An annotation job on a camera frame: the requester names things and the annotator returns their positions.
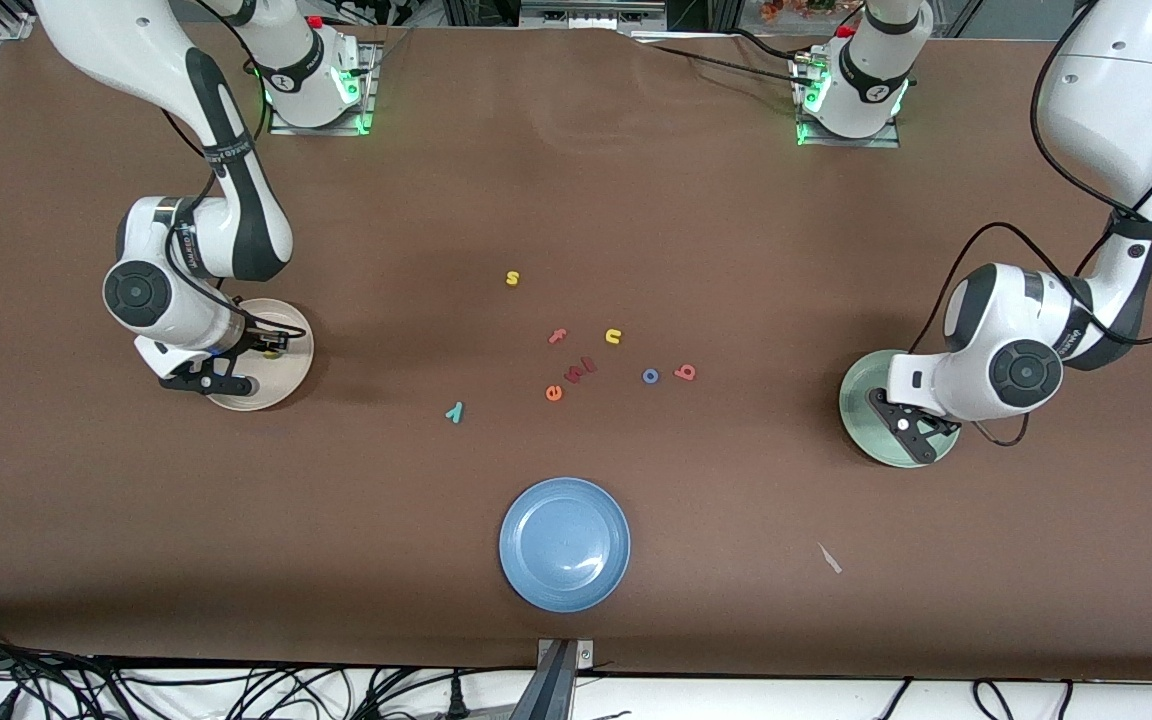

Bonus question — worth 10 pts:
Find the light green round plate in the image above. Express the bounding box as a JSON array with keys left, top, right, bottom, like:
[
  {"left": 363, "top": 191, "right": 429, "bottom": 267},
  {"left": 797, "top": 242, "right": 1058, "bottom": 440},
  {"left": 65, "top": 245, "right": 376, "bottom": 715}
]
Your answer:
[{"left": 839, "top": 349, "right": 963, "bottom": 469}]

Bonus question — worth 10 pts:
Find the grey electronics box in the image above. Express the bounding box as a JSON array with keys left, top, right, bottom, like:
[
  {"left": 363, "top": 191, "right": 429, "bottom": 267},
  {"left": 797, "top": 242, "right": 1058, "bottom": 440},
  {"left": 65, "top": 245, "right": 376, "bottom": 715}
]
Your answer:
[{"left": 519, "top": 0, "right": 669, "bottom": 31}]

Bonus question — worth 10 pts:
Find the blue round plate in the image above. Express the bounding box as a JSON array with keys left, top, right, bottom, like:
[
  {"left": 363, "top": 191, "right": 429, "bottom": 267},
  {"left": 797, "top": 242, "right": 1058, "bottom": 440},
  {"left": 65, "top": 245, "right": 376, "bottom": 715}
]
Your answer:
[{"left": 499, "top": 477, "right": 631, "bottom": 613}]

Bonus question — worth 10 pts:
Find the beige brown round plate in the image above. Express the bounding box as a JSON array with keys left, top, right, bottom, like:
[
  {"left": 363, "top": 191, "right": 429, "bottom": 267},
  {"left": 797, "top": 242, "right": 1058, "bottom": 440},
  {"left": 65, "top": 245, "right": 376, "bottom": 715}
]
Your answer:
[{"left": 198, "top": 299, "right": 315, "bottom": 412}]

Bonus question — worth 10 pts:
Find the orange decorative object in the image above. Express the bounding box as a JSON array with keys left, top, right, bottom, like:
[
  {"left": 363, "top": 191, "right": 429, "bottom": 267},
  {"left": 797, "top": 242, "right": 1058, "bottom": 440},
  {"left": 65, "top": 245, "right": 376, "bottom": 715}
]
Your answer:
[{"left": 761, "top": 0, "right": 837, "bottom": 23}]

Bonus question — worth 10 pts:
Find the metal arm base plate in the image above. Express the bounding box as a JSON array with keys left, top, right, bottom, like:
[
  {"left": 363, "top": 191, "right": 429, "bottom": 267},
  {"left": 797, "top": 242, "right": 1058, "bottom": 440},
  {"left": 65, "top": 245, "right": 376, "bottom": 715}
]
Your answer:
[
  {"left": 791, "top": 55, "right": 902, "bottom": 149},
  {"left": 268, "top": 40, "right": 377, "bottom": 136}
]

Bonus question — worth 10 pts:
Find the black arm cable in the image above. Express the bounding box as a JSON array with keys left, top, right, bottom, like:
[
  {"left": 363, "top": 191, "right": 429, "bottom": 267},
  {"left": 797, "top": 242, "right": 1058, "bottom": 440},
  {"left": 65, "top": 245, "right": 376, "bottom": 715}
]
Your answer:
[
  {"left": 161, "top": 105, "right": 309, "bottom": 343},
  {"left": 911, "top": 0, "right": 1152, "bottom": 447}
]

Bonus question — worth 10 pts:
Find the grey camera mount pole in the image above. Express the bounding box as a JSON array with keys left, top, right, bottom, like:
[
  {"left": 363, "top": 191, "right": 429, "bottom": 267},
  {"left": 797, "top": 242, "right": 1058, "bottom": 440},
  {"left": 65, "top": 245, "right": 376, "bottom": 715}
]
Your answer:
[{"left": 508, "top": 645, "right": 577, "bottom": 720}]

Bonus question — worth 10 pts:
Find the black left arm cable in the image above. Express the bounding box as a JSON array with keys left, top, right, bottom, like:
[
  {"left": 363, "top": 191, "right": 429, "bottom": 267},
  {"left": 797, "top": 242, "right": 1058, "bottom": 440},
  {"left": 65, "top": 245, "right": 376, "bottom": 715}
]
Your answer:
[{"left": 911, "top": 0, "right": 1152, "bottom": 447}]

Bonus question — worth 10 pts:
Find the metal table edge bracket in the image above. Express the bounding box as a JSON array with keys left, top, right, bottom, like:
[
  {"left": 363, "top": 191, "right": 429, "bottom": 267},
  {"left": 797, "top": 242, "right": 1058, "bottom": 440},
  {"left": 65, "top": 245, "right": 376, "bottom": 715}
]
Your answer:
[{"left": 536, "top": 638, "right": 595, "bottom": 669}]

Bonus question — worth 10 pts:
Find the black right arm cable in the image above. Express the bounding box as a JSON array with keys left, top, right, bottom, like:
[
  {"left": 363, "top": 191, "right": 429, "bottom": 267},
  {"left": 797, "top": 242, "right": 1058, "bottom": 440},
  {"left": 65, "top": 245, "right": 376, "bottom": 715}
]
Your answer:
[{"left": 161, "top": 105, "right": 309, "bottom": 343}]

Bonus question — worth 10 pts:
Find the brown table cover sheet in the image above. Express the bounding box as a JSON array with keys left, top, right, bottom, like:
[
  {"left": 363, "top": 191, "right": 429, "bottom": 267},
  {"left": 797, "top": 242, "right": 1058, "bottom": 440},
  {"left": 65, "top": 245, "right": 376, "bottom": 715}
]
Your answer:
[{"left": 0, "top": 20, "right": 1152, "bottom": 683}]

